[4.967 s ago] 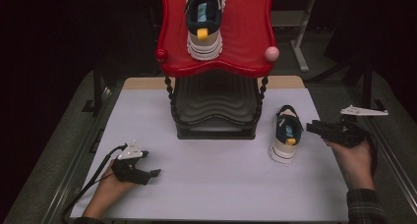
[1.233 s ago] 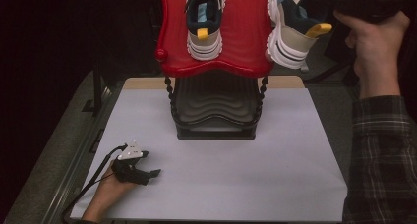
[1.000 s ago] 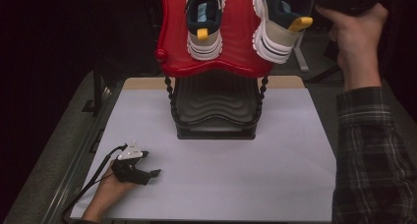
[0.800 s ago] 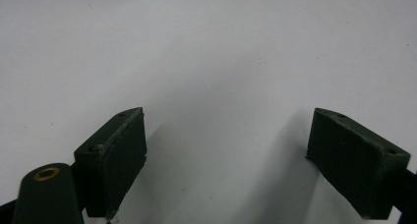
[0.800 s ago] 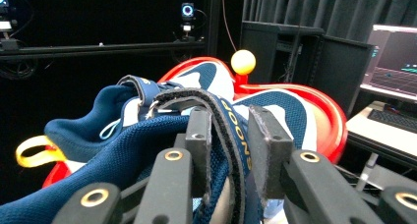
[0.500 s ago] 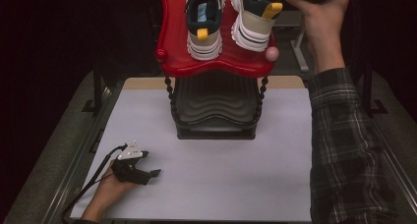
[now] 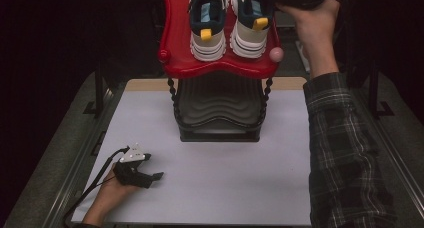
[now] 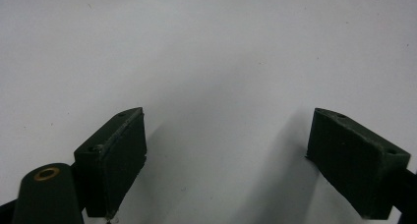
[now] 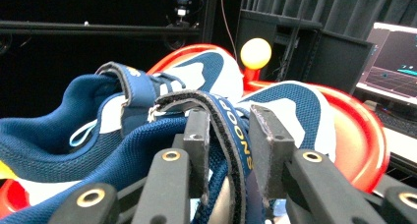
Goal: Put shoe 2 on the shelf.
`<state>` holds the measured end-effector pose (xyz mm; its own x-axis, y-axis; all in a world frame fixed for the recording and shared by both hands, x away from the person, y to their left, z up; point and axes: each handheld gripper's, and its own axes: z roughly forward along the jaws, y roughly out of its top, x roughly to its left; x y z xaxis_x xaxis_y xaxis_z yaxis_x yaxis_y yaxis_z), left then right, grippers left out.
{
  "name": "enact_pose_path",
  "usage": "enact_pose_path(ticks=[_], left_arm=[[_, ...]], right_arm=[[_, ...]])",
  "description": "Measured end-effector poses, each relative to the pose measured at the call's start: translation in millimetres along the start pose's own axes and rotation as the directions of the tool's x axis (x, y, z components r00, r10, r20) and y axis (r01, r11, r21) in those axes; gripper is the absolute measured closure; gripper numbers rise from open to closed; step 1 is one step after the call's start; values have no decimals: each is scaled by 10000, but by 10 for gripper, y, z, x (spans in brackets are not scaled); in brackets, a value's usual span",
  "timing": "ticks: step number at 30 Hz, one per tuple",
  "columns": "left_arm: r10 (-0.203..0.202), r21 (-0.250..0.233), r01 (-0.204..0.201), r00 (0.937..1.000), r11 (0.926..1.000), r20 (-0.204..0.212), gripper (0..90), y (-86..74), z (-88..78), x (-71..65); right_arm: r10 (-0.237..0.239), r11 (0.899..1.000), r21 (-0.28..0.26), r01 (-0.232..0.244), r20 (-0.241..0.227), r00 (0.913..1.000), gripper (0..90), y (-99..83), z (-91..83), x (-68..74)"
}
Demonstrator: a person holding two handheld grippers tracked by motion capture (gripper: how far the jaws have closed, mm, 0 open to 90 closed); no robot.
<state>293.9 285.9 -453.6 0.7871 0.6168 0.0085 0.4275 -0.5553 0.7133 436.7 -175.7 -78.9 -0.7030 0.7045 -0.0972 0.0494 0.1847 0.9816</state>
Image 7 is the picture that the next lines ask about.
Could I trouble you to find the red and black shoe rack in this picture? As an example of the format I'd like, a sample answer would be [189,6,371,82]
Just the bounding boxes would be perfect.
[157,0,285,143]

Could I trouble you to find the white and navy chunky sneaker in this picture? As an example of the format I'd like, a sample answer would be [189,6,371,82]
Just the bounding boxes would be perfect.
[229,0,277,60]
[187,0,231,63]

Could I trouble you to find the person's left hand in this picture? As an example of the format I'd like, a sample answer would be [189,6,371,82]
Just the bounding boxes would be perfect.
[98,172,142,210]

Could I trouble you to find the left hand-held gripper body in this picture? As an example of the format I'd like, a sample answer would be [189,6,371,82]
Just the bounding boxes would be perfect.
[112,142,154,189]

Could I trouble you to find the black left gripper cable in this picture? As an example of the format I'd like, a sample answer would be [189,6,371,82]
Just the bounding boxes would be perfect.
[62,146,130,228]

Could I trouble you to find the person's right hand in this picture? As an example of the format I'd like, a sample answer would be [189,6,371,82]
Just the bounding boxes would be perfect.
[275,0,342,57]

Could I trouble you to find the black metal stand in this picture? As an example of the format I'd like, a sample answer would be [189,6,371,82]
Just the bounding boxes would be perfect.
[82,59,113,119]
[366,59,396,120]

